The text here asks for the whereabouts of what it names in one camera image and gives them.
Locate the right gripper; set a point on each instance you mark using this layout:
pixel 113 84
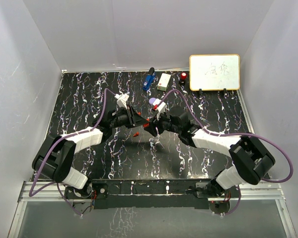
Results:
pixel 152 128

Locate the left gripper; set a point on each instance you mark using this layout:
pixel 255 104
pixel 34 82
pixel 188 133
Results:
pixel 134 119

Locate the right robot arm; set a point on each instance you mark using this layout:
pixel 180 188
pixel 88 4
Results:
pixel 251 159

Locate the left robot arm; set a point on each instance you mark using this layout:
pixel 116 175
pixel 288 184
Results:
pixel 55 157

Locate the blue stapler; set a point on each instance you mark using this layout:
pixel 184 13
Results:
pixel 149 78

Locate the white and green box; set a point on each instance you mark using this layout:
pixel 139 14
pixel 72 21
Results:
pixel 163 82

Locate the red button device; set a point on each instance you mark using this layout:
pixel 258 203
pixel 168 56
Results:
pixel 183 77

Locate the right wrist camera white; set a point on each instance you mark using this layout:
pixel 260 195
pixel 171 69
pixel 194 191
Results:
pixel 159 109

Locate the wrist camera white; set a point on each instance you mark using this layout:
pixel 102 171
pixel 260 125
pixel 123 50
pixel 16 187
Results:
pixel 159 109
pixel 121 100

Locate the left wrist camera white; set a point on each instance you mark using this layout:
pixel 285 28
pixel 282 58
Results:
pixel 121 100

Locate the white whiteboard with wooden frame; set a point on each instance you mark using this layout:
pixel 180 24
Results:
pixel 214 72

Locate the aluminium frame rail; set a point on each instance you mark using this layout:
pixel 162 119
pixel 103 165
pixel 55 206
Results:
pixel 262 191

